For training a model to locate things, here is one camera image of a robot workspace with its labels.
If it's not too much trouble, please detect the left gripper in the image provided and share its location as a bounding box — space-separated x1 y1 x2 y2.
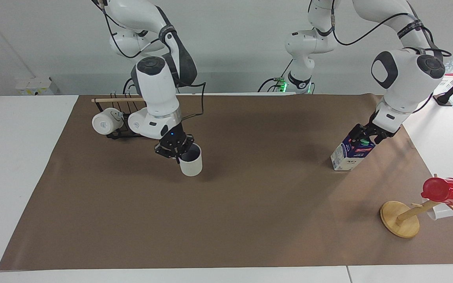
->
349 120 397 148

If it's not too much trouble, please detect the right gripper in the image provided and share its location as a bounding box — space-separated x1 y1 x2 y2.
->
155 123 195 164

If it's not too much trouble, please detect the white handleless cup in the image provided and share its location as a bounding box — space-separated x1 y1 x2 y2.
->
179 143 203 177

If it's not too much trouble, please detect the milk carton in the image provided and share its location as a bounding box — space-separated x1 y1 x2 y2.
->
330 134 377 171

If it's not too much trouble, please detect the red cup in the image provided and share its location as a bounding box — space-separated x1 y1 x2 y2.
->
421 177 453 206

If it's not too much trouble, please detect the white plastic cup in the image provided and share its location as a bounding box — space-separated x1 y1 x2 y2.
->
426 198 453 221

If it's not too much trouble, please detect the wooden mug tree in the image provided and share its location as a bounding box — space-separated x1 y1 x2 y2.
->
380 173 453 239

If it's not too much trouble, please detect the white cardboard box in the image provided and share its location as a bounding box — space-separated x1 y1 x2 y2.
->
14 76 60 96

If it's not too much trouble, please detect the black wire rack wooden bar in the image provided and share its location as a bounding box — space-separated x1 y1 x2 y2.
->
91 91 147 140

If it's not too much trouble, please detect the white mug with handle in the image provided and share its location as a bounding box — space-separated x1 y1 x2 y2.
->
92 108 125 136

